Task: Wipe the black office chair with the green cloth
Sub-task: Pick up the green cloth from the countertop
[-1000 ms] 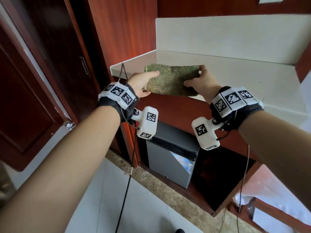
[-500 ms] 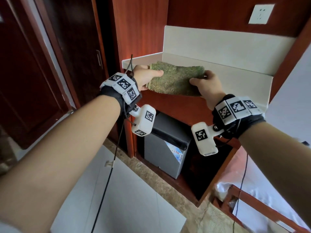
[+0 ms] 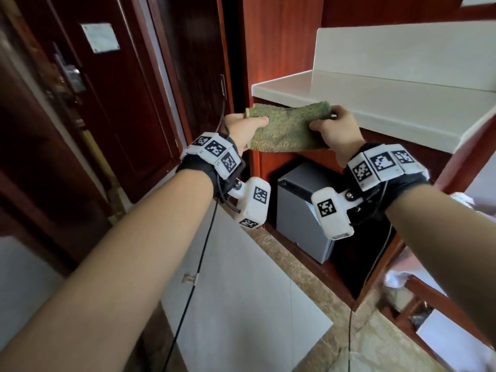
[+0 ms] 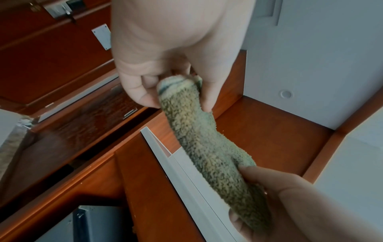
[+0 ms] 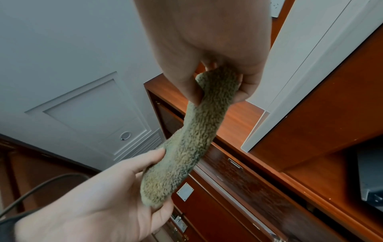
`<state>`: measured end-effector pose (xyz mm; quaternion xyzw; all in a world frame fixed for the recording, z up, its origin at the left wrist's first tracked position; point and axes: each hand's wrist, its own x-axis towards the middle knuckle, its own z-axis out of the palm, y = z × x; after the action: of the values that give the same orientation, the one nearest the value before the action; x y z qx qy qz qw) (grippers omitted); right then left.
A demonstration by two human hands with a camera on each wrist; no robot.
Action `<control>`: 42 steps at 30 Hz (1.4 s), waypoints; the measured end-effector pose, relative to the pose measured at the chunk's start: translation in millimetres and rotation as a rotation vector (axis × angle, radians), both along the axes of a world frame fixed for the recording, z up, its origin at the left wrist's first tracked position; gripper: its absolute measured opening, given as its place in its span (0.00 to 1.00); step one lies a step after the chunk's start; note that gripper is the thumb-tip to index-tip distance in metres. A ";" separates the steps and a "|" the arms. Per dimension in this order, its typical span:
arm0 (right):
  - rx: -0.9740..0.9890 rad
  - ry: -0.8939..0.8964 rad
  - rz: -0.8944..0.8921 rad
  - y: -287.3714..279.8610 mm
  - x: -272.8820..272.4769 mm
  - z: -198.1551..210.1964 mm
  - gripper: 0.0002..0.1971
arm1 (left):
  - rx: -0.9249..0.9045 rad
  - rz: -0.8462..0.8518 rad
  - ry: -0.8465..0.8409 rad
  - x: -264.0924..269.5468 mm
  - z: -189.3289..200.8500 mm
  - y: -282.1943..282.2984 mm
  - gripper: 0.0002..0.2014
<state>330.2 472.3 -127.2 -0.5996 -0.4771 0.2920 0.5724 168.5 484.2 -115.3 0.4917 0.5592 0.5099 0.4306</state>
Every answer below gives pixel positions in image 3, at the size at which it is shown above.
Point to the person's left hand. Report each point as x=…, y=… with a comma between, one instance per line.
x=244, y=131

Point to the person's right hand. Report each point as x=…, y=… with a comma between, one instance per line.
x=341, y=135

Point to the green cleaning cloth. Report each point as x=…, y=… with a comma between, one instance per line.
x=287, y=127

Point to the person's right forearm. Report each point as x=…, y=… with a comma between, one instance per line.
x=449, y=244

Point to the person's left forearm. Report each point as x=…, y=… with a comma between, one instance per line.
x=116, y=282

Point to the white marker left wristband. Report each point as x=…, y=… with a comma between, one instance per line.
x=209, y=155

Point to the white marker wristband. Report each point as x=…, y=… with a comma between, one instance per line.
x=384, y=166
x=209, y=155

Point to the white marker right wristband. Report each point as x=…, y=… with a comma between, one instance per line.
x=384, y=166

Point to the grey mini fridge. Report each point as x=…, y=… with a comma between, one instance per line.
x=298, y=217

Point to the white door notice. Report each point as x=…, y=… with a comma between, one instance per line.
x=100, y=38

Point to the wooden luggage rack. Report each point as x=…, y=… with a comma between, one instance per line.
x=434, y=294

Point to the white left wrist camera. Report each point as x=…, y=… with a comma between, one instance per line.
x=252, y=201

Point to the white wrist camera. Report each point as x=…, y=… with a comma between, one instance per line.
x=252, y=201
x=333, y=213

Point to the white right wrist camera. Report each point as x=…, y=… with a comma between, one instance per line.
x=333, y=213

